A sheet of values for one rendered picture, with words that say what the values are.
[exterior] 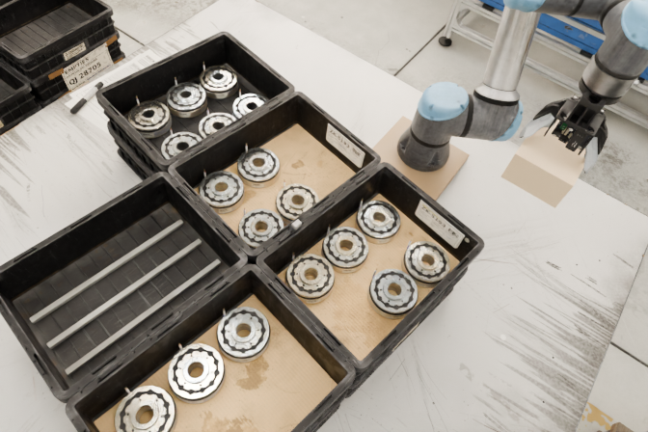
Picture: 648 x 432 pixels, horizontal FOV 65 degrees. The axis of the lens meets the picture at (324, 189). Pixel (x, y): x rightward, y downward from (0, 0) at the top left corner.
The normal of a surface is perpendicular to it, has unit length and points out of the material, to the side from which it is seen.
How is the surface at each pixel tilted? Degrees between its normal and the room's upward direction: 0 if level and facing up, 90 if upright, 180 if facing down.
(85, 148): 0
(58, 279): 0
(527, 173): 90
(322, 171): 0
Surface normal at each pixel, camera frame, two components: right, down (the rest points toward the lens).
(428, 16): 0.10, -0.58
